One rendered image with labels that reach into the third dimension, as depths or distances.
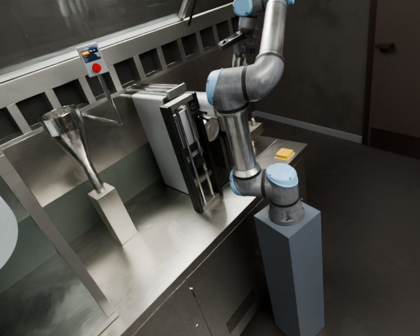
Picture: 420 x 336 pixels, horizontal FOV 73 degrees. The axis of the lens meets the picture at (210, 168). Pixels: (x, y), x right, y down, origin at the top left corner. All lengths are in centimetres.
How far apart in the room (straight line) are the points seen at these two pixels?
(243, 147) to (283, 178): 19
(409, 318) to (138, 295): 153
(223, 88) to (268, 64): 15
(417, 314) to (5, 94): 229
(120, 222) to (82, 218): 28
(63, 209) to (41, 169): 22
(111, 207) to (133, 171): 38
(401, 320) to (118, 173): 176
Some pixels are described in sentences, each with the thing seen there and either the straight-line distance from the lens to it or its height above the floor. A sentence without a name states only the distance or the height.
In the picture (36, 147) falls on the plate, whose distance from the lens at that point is 140.
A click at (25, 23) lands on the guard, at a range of 125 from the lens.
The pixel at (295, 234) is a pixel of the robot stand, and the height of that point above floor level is 89.
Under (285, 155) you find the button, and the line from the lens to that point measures 162.
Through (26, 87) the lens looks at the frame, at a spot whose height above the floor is 161.
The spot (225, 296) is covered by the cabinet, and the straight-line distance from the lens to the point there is 156.
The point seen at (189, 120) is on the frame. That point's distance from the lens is 123.
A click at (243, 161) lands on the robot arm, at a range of 110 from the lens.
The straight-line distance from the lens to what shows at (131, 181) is 163.
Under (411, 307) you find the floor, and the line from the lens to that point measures 216.
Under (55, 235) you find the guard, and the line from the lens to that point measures 90.
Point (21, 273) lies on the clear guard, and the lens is 94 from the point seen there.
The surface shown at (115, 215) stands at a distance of 132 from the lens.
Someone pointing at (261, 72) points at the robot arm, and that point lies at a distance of 93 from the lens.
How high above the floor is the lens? 178
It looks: 32 degrees down
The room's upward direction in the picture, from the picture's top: 15 degrees counter-clockwise
